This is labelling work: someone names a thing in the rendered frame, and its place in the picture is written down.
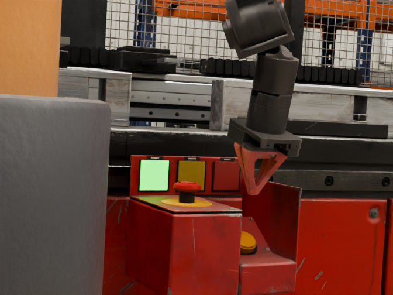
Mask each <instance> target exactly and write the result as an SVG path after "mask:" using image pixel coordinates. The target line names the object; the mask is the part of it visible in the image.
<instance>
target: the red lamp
mask: <svg viewBox="0 0 393 295"><path fill-rule="evenodd" d="M239 170H240V163H239V162H215V169H214V181H213V190H238V189H239Z"/></svg>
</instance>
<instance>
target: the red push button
mask: <svg viewBox="0 0 393 295"><path fill-rule="evenodd" d="M173 187H174V190H176V191H179V203H188V204H190V203H194V200H195V192H199V191H200V190H201V185H200V184H198V183H196V182H190V181H179V182H177V183H175V184H174V186H173Z"/></svg>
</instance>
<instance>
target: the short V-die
mask: <svg viewBox="0 0 393 295"><path fill-rule="evenodd" d="M67 66H68V51H63V50H60V57H59V68H67Z"/></svg>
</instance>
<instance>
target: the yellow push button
mask: <svg viewBox="0 0 393 295"><path fill-rule="evenodd" d="M255 247H256V240H255V238H254V237H253V236H252V235H251V234H249V233H248V232H244V231H242V234H241V245H240V253H252V252H253V251H254V248H255Z"/></svg>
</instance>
